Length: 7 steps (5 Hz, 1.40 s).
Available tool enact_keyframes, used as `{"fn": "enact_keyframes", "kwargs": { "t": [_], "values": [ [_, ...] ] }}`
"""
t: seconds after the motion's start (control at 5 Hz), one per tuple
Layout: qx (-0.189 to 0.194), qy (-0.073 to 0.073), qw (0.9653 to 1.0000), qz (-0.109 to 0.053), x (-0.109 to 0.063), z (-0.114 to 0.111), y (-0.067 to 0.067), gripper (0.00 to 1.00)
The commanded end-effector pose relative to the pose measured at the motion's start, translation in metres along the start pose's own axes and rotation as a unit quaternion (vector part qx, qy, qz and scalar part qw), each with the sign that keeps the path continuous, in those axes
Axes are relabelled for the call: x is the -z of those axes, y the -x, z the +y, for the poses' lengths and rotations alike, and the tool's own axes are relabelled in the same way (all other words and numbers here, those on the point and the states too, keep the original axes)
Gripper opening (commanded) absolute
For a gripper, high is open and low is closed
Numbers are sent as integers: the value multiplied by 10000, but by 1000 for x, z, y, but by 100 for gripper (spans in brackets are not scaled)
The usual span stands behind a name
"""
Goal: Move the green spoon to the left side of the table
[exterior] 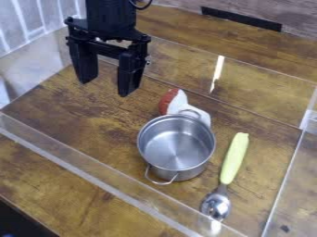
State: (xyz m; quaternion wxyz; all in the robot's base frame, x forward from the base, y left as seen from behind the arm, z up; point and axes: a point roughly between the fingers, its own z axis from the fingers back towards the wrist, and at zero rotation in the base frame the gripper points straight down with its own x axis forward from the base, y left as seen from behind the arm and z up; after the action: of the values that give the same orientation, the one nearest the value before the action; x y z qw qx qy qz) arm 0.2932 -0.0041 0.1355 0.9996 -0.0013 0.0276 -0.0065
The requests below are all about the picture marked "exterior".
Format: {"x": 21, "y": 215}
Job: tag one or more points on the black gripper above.
{"x": 107, "y": 32}

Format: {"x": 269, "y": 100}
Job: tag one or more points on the small steel pot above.
{"x": 175, "y": 145}

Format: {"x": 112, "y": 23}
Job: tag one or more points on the green handled metal spoon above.
{"x": 215, "y": 204}

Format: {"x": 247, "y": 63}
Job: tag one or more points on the red white toy mushroom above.
{"x": 174, "y": 103}

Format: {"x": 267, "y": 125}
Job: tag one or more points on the black bar on table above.
{"x": 261, "y": 23}

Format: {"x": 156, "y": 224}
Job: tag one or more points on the clear acrylic enclosure wall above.
{"x": 71, "y": 169}

